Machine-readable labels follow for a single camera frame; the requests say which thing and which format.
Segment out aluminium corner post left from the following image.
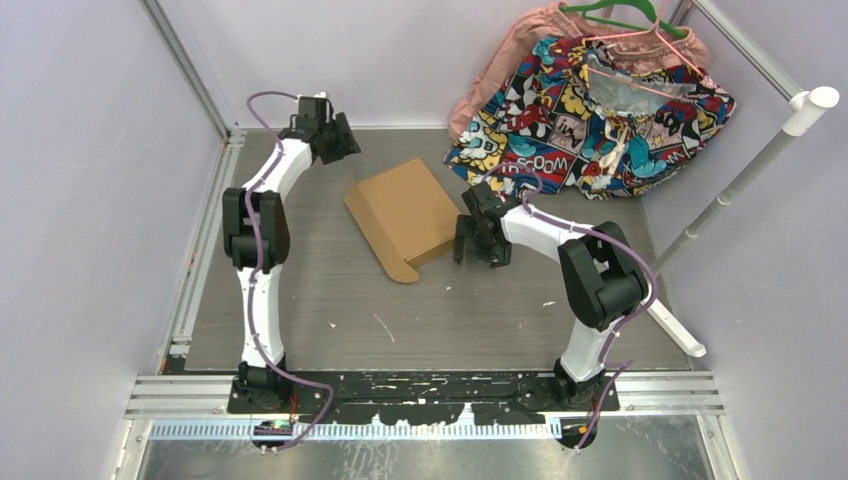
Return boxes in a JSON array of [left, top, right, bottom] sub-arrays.
[[139, 0, 233, 139]]

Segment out brown cardboard box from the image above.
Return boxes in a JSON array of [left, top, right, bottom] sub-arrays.
[[344, 157, 460, 284]]

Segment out white grey clothes rack stand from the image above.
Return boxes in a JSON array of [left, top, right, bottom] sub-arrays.
[[648, 86, 840, 358]]

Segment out aluminium corner post right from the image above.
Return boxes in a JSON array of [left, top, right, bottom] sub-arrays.
[[669, 0, 805, 101]]

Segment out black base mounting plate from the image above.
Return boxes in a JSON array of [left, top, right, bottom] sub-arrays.
[[227, 370, 620, 426]]

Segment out green plastic hanger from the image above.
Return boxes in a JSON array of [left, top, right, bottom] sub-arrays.
[[559, 0, 686, 39]]

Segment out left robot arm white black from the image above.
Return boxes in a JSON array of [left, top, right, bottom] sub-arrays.
[[221, 92, 361, 413]]

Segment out colourful comic print shorts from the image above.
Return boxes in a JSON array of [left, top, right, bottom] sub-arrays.
[[444, 37, 736, 200]]

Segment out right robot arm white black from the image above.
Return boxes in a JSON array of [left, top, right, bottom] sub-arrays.
[[453, 185, 651, 411]]

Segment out pink wire hanger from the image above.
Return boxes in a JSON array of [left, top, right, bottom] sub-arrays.
[[566, 14, 710, 108]]

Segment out aluminium corner post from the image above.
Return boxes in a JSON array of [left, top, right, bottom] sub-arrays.
[[669, 0, 805, 101], [139, 0, 233, 139]]

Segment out pink garment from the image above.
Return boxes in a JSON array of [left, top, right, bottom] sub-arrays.
[[447, 1, 710, 140]]

